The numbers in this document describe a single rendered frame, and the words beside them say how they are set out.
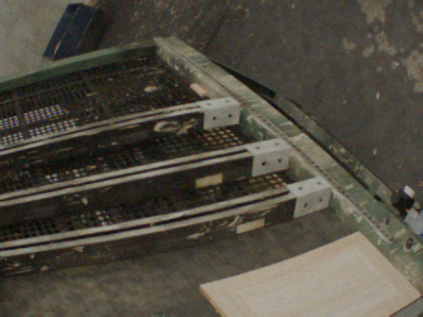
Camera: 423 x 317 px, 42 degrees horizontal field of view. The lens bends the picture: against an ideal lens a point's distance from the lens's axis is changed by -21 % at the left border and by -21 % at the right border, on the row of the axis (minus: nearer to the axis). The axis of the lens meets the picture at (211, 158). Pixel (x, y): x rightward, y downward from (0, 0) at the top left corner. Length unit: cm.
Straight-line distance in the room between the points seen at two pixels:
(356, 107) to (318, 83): 33
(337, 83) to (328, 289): 185
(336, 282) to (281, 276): 15
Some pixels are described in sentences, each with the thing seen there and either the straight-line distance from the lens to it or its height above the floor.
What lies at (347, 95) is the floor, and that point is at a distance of 311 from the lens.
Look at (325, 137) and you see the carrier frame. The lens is 288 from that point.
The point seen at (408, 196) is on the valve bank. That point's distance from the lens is 180.
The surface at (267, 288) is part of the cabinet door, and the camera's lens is 148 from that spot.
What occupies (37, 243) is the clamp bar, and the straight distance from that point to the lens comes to 151.
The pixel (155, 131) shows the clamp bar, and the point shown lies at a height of 115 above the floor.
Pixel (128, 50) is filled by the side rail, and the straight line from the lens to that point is 273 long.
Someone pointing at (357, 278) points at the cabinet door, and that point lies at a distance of 154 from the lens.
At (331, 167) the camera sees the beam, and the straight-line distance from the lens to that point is 192.
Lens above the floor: 225
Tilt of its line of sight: 38 degrees down
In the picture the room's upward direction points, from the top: 69 degrees counter-clockwise
